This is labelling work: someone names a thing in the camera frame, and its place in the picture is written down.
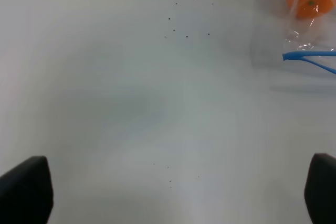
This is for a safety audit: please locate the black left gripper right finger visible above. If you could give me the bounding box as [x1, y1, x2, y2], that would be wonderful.
[304, 153, 335, 223]

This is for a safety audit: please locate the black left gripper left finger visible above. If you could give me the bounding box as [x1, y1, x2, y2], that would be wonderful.
[1, 156, 54, 223]

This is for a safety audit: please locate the clear blue-zip file bag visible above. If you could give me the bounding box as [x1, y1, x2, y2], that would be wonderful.
[282, 6, 335, 73]

